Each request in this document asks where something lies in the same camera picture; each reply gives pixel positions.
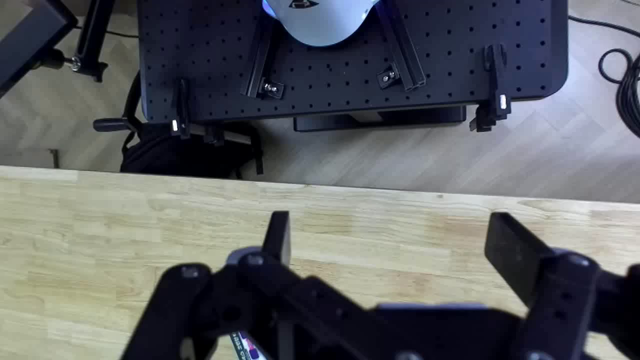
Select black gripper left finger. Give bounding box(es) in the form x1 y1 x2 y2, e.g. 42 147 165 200
120 210 377 360

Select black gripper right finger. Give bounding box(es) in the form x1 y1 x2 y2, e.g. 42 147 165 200
484 210 640 360

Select black bag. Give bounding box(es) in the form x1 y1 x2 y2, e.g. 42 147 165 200
92 67 267 180

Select black plate support base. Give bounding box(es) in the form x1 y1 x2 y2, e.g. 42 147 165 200
292 104 469 134

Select black table clamp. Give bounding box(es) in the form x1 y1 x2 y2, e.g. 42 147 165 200
168 75 197 139
469 42 514 134

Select black tripod stand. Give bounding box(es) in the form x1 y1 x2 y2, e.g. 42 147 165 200
66 0 116 83

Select dark grey case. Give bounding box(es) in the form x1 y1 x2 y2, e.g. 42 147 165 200
0 0 81 100

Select black mounting bracket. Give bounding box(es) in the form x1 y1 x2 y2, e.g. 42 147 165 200
377 0 428 92
244 15 289 101

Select black coiled cable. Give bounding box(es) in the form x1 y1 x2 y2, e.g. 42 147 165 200
597 45 640 139

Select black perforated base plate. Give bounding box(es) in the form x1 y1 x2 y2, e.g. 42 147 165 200
136 0 571 125

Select black thin cable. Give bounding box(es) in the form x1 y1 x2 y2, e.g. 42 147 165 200
566 11 640 42

